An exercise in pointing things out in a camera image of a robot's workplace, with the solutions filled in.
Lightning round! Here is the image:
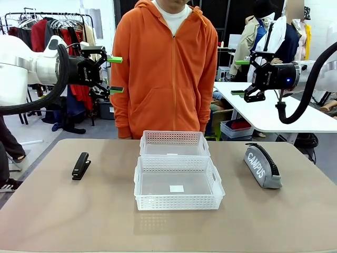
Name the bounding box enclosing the grey storage bin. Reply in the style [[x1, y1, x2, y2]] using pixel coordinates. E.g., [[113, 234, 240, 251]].
[[98, 101, 116, 121]]

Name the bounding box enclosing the black clothes rack with garments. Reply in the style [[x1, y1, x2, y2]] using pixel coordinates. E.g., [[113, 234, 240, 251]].
[[0, 12, 95, 127]]

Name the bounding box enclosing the bystander in dark trousers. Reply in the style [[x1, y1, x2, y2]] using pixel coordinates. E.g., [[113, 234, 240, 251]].
[[0, 115, 27, 193]]

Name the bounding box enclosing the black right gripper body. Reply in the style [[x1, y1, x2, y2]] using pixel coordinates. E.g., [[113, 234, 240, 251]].
[[255, 63, 300, 90]]

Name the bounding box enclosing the mannequin in white coat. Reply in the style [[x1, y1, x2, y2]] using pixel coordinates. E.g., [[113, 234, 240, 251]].
[[263, 0, 313, 64]]

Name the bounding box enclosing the white perforated plastic basket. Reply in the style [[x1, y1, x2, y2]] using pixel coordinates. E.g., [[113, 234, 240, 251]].
[[139, 130, 211, 158], [133, 155, 226, 211]]

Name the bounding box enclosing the clear bin with red contents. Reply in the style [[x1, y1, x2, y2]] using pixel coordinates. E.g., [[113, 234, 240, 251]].
[[220, 118, 255, 140]]

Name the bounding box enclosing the grey CAMPUS pencil case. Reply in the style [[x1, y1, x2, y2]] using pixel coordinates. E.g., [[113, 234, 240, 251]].
[[244, 142, 283, 189]]

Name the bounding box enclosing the black stapler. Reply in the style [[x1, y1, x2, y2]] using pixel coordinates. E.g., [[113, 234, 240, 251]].
[[72, 152, 92, 181]]

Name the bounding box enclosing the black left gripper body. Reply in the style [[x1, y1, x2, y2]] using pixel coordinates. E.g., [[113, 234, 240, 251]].
[[68, 56, 103, 87]]

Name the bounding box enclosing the white table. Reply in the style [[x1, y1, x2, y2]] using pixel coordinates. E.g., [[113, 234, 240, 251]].
[[213, 81, 337, 144]]

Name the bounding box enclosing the person in orange hoodie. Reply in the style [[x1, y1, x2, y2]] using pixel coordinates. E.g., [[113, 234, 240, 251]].
[[110, 0, 219, 140]]

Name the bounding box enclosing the mannequin in beige coat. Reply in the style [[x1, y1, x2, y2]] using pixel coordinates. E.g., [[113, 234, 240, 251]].
[[229, 0, 276, 77]]

